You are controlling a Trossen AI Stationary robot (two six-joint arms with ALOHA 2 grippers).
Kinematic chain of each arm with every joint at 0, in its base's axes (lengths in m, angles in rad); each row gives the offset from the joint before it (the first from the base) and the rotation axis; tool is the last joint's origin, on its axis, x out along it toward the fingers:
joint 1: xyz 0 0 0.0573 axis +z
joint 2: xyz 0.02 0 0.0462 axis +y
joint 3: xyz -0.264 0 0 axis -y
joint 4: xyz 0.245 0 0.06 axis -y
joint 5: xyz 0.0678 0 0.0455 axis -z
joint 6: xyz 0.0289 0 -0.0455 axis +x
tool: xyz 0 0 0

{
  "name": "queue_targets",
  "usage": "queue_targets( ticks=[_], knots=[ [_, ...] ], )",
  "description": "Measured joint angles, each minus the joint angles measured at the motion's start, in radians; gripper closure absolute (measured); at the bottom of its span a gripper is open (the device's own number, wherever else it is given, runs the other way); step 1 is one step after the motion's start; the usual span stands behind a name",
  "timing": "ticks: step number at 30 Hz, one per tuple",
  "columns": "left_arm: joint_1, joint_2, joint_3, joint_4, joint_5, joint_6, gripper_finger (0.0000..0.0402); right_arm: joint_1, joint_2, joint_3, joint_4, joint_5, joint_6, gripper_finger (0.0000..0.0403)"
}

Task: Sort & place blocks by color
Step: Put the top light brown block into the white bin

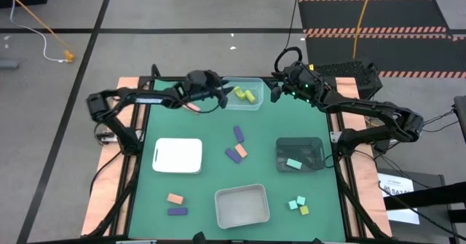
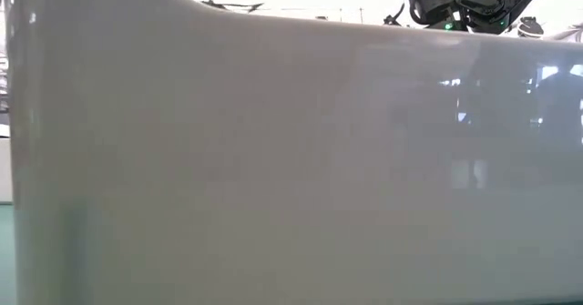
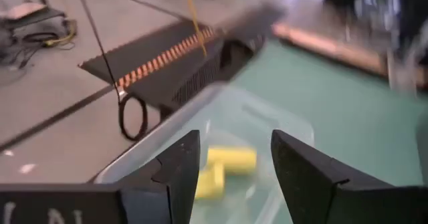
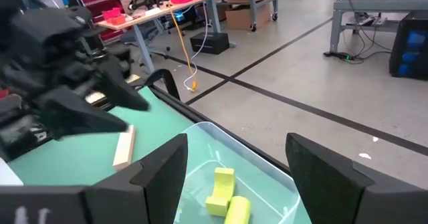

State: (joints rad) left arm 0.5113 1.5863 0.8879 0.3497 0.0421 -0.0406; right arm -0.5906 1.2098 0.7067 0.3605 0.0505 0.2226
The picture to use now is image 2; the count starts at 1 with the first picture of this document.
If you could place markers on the white plastic bin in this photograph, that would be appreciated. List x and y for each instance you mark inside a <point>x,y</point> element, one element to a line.
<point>273,159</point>

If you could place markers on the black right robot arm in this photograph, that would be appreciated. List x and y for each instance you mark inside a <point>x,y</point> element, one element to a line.
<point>492,9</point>

